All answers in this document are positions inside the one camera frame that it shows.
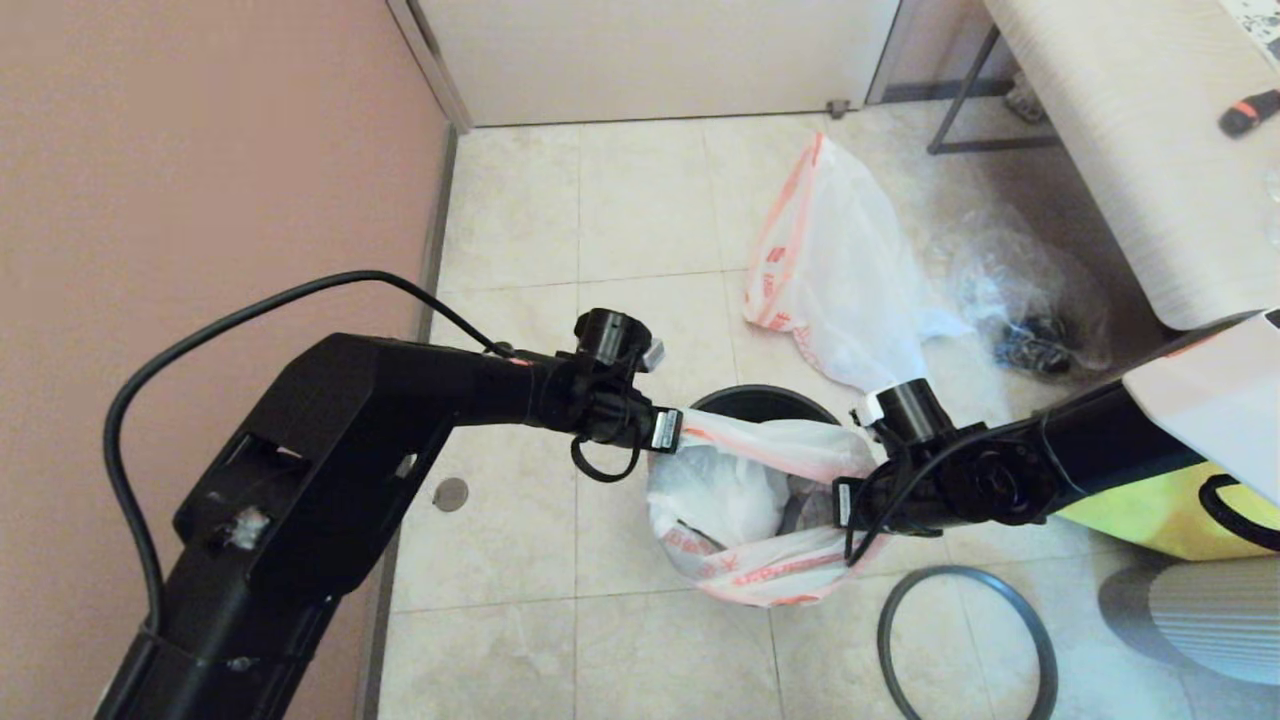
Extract grey bin rim ring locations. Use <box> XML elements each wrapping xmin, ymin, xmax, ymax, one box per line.
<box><xmin>877</xmin><ymin>566</ymin><xmax>1058</xmax><ymax>720</ymax></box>

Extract white red-drawstring trash bag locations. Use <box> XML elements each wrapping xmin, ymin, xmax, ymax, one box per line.
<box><xmin>742</xmin><ymin>133</ymin><xmax>969</xmax><ymax>396</ymax></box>

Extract black round trash bin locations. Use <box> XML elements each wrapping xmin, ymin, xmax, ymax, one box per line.
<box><xmin>688</xmin><ymin>385</ymin><xmax>843</xmax><ymax>426</ymax></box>

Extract dark cable bundle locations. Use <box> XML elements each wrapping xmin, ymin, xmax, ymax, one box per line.
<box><xmin>992</xmin><ymin>318</ymin><xmax>1076</xmax><ymax>379</ymax></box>

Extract clear crumpled plastic bag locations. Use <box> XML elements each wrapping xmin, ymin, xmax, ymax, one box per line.
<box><xmin>945</xmin><ymin>215</ymin><xmax>1109</xmax><ymax>381</ymax></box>

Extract yellow non-woven shopping bag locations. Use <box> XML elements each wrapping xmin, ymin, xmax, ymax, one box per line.
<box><xmin>1058</xmin><ymin>455</ymin><xmax>1280</xmax><ymax>561</ymax></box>

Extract white door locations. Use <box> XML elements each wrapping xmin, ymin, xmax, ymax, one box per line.
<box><xmin>412</xmin><ymin>0</ymin><xmax>901</xmax><ymax>131</ymax></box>

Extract white ribbed bin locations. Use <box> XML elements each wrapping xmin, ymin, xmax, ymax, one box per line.
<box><xmin>1096</xmin><ymin>556</ymin><xmax>1280</xmax><ymax>687</ymax></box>

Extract grey item under table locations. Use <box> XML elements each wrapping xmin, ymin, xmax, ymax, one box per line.
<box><xmin>1005</xmin><ymin>75</ymin><xmax>1046</xmax><ymax>126</ymax></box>

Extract light wood-grain table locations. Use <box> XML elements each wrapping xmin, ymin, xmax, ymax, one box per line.
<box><xmin>982</xmin><ymin>0</ymin><xmax>1280</xmax><ymax>331</ymax></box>

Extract black and orange marker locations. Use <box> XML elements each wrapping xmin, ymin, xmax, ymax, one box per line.
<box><xmin>1217</xmin><ymin>88</ymin><xmax>1280</xmax><ymax>138</ymax></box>

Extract black-white patterned paper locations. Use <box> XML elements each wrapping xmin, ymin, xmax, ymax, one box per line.
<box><xmin>1215</xmin><ymin>0</ymin><xmax>1280</xmax><ymax>51</ymax></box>

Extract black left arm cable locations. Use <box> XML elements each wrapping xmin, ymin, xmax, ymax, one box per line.
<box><xmin>103</xmin><ymin>270</ymin><xmax>643</xmax><ymax>641</ymax></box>

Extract dark metal table frame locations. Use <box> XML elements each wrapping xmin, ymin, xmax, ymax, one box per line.
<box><xmin>927</xmin><ymin>28</ymin><xmax>1061</xmax><ymax>158</ymax></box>

